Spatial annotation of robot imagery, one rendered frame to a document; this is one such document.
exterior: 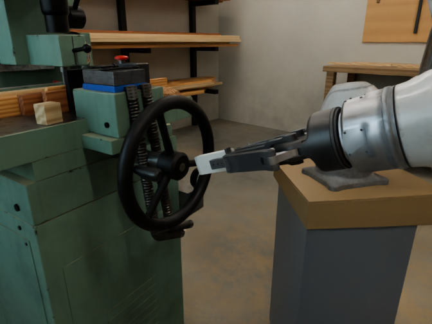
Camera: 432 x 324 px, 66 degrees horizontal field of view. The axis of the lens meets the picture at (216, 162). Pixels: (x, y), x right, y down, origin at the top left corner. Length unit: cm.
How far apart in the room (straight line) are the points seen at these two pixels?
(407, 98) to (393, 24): 337
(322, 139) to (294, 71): 375
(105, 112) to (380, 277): 84
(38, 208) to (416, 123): 65
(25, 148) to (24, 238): 21
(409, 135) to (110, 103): 52
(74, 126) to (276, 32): 367
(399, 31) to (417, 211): 285
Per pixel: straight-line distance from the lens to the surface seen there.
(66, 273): 84
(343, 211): 91
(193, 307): 153
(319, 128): 40
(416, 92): 37
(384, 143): 37
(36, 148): 71
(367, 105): 38
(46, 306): 89
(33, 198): 74
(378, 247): 102
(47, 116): 73
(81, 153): 77
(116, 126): 70
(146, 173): 58
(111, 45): 309
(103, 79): 72
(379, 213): 96
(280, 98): 425
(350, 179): 97
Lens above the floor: 105
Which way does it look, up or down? 20 degrees down
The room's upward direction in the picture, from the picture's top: straight up
